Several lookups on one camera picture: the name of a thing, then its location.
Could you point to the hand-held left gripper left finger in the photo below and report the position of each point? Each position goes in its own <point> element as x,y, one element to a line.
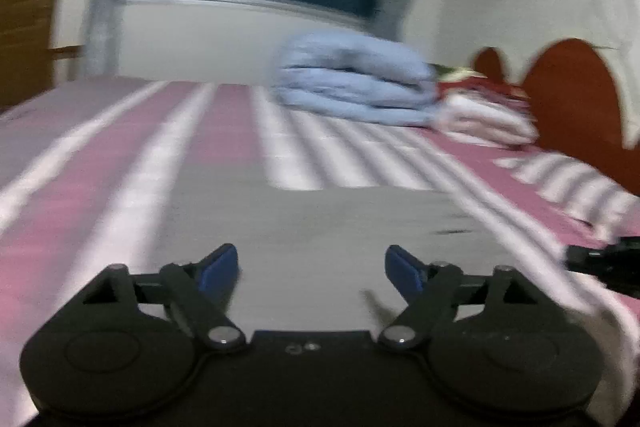
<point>217,269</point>

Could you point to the red-brown wooden headboard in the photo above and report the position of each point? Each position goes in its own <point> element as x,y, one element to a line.
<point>575,107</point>

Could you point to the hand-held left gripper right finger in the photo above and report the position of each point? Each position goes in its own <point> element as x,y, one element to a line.
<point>402,272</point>

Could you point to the bed with pink striped sheet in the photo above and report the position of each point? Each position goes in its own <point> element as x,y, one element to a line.
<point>125,157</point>

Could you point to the brown wooden door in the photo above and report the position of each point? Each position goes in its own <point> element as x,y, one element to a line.
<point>27,7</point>

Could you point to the grey pants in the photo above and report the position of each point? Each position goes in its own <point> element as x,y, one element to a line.
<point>325,232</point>

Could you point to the folded light blue quilt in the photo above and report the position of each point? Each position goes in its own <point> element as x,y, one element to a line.
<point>350,82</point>

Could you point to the pink striped pillow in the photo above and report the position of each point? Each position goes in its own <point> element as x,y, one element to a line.
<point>485,119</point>

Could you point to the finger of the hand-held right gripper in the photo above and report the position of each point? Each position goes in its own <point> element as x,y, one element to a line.
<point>607,259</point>

